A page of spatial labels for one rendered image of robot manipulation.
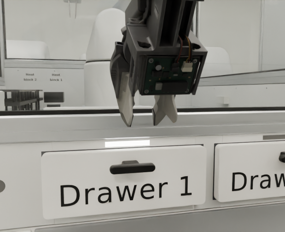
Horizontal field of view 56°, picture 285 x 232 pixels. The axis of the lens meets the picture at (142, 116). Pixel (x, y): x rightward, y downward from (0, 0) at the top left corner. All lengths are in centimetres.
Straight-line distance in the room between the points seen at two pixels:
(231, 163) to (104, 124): 25
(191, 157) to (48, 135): 25
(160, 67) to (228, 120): 31
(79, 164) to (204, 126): 24
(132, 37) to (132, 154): 25
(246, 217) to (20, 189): 44
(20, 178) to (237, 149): 39
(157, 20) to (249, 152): 37
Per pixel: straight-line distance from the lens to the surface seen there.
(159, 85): 27
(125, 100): 34
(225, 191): 55
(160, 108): 38
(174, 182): 51
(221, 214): 59
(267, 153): 58
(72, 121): 47
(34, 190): 50
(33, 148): 48
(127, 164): 44
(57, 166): 47
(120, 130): 47
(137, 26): 30
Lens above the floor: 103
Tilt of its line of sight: 6 degrees down
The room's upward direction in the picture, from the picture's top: straight up
